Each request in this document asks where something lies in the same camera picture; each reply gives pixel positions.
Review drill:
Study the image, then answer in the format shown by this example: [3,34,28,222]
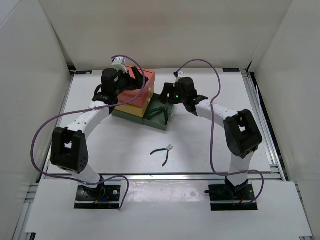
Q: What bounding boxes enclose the yellow drawer box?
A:
[115,86,155,118]

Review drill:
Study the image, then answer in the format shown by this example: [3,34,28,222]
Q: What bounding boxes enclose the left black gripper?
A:
[113,67,148,97]

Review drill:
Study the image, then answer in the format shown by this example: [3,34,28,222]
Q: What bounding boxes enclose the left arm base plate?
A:
[74,183,121,210]

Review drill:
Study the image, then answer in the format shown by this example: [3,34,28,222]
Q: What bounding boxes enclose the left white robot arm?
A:
[50,66,149,200]

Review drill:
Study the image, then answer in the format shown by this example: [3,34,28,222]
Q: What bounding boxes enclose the green handled cutters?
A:
[149,143,175,167]

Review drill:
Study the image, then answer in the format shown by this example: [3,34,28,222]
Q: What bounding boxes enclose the green drawer box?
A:
[112,93,174,131]

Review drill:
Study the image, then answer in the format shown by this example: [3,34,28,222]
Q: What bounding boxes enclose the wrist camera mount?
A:
[173,71,186,84]
[111,56,128,74]

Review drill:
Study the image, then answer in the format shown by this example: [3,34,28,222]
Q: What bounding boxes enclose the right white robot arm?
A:
[159,77,263,200]

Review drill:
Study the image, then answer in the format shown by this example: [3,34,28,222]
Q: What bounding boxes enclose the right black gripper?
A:
[158,83,187,105]

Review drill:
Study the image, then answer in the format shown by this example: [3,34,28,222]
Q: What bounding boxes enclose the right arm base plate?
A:
[204,183,258,212]

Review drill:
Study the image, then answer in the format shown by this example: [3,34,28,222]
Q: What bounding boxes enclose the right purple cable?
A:
[172,59,265,206]

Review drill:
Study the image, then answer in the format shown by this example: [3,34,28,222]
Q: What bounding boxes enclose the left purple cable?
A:
[30,54,148,210]

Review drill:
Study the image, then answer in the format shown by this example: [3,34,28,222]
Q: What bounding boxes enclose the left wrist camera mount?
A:
[111,56,128,74]

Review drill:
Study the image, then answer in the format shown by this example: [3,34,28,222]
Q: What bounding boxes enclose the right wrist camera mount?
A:
[173,71,186,84]

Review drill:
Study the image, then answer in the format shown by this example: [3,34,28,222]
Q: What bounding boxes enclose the purple cable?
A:
[172,59,265,206]
[30,54,148,210]

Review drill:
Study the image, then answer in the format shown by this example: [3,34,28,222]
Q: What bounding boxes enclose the green handled pliers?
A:
[145,106,169,125]

